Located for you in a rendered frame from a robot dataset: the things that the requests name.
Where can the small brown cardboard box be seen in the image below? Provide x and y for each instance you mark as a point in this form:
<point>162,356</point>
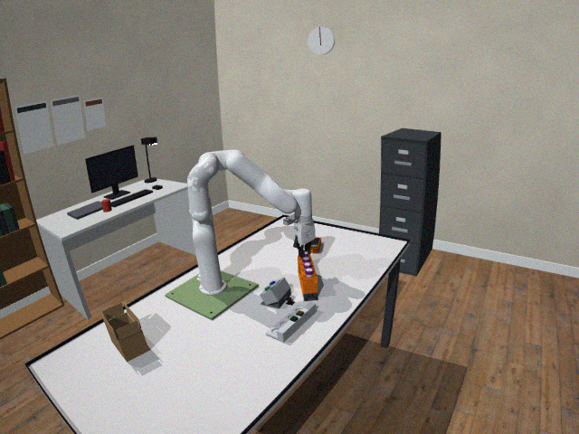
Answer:
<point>132,342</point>

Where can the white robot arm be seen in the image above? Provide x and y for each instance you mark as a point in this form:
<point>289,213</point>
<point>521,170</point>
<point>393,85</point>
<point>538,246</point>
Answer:
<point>287,201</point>

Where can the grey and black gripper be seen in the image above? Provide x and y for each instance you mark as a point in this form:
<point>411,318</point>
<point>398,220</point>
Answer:
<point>303,233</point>

